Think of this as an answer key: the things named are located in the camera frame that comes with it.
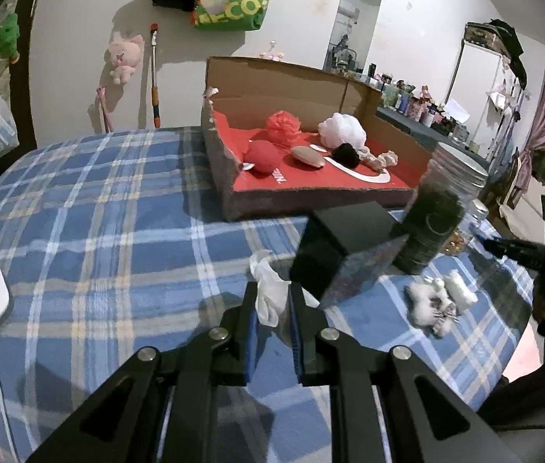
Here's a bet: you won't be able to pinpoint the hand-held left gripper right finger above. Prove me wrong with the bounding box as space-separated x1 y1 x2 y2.
289 282 521 463

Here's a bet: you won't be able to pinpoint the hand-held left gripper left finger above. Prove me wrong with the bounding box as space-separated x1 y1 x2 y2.
25 281 261 463

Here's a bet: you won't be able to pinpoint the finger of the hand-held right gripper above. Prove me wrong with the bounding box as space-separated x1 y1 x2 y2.
498 252 545 277
475 235 543 257

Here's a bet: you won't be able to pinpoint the white sock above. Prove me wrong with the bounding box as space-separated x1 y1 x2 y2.
446 270 477 309

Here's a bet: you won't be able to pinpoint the white plush plaid bow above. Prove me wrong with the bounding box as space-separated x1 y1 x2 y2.
405 277 459 338

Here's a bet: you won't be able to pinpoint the cardboard box red lining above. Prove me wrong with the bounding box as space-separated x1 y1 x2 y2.
200 56 435 223

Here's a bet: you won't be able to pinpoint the cream knitted scrunchie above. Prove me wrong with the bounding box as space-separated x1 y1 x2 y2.
357 147 399 172

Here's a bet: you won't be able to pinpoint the beige oval sponge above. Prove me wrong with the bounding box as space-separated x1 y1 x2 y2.
292 146 328 169

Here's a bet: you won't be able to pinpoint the red plush ball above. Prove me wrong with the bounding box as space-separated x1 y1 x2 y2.
244 140 285 177

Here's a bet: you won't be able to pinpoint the black fuzzy pompom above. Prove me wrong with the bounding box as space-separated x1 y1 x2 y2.
333 143 361 167

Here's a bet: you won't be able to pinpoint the small jar yellow capsules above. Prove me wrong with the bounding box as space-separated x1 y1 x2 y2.
446 198 490 256

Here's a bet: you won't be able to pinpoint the black box printed side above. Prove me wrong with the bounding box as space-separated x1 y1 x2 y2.
289 201 411 309

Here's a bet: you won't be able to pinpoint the dark green covered table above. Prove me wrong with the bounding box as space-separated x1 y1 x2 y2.
376 106 490 160

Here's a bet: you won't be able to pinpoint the row of cosmetic bottles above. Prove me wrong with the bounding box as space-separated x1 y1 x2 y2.
364 63 483 152

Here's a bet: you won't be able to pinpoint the white cabinet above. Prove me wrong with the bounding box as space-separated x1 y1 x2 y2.
451 41 526 165

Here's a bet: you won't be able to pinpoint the white mesh bath pouf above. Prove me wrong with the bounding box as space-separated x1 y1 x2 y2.
318 112 369 150

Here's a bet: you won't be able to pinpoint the bags atop cabinet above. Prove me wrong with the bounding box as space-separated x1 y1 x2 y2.
463 19 526 59

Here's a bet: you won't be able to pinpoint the blue plaid tablecloth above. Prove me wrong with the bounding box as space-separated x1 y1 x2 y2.
0 125 538 463

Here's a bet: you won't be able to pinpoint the coral mesh bath pouf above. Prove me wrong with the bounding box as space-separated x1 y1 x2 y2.
267 110 302 146

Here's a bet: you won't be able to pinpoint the pink flower ornament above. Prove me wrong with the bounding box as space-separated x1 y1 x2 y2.
259 41 285 61

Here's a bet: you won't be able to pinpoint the pink plush toy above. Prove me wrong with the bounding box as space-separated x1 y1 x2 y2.
105 31 144 85

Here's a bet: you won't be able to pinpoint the green dinosaur plush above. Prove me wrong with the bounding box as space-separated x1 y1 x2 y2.
0 12 21 64

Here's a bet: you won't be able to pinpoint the wall mirror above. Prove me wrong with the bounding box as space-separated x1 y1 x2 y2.
323 0 386 75

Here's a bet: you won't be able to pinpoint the long-handled brush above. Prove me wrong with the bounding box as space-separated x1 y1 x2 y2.
149 22 163 129

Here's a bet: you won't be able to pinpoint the pink hanging strap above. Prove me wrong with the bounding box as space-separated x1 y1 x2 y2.
96 86 114 132

